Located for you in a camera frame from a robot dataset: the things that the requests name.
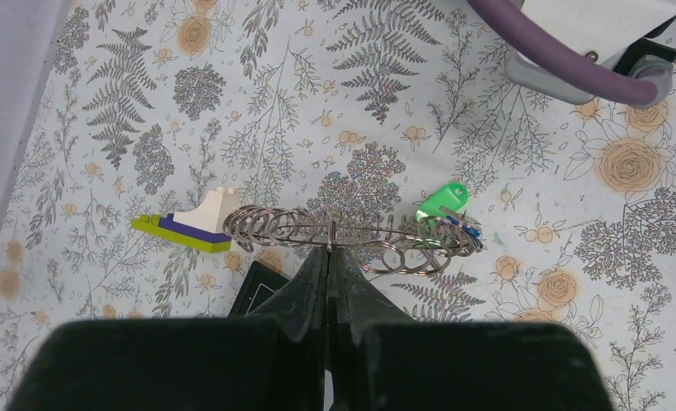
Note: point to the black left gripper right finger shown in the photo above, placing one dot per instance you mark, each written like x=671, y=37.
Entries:
x=355, y=309

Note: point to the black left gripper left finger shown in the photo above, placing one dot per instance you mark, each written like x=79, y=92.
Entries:
x=298, y=313

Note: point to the green key tag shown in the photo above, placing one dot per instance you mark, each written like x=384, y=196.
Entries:
x=447, y=202

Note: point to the black white chessboard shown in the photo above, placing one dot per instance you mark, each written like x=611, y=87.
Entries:
x=260, y=284

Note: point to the white wooden block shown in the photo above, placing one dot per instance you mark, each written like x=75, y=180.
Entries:
x=211, y=213

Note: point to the floral patterned table mat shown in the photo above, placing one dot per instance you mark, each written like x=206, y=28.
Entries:
x=363, y=107

